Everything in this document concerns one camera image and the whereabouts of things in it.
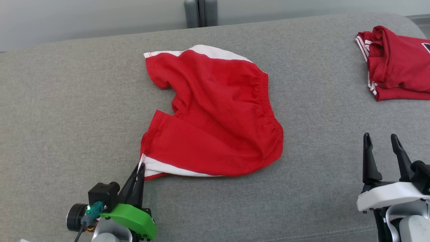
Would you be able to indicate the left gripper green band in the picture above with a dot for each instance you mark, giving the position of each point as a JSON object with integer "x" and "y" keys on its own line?
{"x": 137, "y": 220}

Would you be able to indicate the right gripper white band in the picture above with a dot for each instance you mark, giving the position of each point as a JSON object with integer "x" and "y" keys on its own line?
{"x": 386, "y": 196}

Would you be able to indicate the red white jersey shirt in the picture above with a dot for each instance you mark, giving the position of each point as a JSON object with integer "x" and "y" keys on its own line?
{"x": 396, "y": 64}

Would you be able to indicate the red shorts white stripe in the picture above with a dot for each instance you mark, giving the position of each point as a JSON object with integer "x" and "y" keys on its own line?
{"x": 218, "y": 117}

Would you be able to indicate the grey fabric sofa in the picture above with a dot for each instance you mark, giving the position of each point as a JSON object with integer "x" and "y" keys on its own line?
{"x": 67, "y": 117}

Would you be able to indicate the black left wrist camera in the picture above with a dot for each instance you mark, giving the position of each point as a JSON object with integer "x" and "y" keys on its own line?
{"x": 102, "y": 196}

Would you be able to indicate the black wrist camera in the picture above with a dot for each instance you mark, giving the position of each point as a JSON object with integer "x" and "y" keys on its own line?
{"x": 422, "y": 176}
{"x": 102, "y": 196}

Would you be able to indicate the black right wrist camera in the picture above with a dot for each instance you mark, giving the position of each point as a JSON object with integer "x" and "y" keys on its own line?
{"x": 422, "y": 176}

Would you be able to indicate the grey metal frame post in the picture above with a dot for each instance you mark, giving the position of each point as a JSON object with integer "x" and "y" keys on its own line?
{"x": 200, "y": 13}

